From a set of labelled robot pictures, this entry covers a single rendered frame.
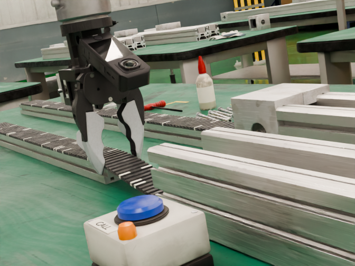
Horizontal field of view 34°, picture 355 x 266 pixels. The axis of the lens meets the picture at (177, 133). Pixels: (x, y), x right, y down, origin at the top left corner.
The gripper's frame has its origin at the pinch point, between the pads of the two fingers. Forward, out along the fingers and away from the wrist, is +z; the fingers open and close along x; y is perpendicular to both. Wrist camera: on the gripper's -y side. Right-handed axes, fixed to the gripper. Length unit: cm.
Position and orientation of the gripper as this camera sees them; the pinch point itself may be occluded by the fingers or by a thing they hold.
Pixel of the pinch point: (120, 161)
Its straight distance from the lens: 83.2
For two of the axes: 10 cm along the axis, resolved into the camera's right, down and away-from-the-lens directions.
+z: 1.7, 9.6, 2.1
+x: -8.2, 2.5, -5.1
